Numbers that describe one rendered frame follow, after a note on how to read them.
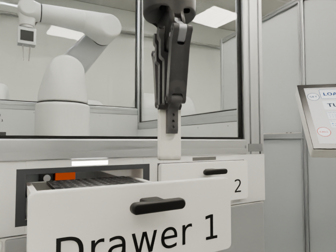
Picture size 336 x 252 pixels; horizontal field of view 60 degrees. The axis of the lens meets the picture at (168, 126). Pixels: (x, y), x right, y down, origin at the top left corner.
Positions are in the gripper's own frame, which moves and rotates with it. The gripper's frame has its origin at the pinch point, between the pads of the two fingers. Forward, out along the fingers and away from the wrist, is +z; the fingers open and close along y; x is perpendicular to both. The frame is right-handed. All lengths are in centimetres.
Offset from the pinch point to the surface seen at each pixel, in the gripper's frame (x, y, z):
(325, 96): -71, 47, -15
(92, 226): 10.2, -2.1, 11.2
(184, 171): -13.1, 32.8, 8.8
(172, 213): -0.7, 0.7, 11.0
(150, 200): 3.1, -2.4, 8.4
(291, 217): -137, 151, 59
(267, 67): -133, 173, -60
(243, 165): -33, 38, 8
